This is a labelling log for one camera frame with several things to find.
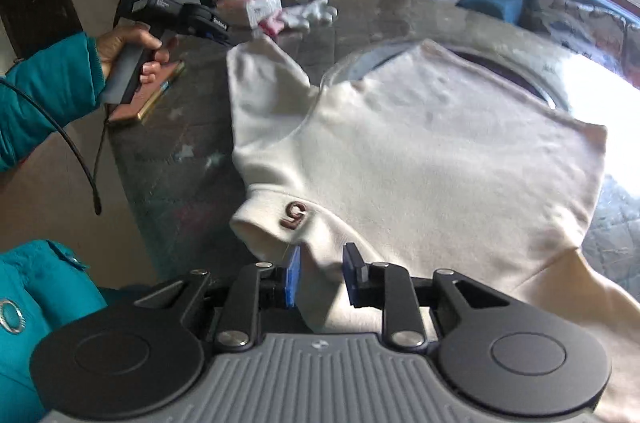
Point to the white sweatshirt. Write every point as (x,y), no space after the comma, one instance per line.
(410,163)

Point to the printed blue cushion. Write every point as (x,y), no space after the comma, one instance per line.
(575,23)

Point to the person's left forearm teal sleeve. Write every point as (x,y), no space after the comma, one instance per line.
(45,98)

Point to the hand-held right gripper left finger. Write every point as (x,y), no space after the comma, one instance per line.
(291,279)

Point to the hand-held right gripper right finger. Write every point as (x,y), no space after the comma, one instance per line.
(353,279)

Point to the white cloth gloves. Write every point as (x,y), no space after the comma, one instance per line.
(310,13)

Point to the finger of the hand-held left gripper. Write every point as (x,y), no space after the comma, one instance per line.
(218,38)

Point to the pink cloth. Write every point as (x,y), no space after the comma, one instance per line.
(271,27)

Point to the person's left hand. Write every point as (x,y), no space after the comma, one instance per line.
(127,45)

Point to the person's teal jacket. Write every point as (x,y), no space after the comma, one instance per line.
(35,298)

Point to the dark wooden door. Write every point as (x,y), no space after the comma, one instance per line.
(37,8)

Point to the round glass turntable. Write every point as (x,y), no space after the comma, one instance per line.
(505,73)

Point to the white tissue pack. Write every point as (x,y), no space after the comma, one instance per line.
(262,8)

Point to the brown flat notebook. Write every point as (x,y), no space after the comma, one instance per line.
(150,95)

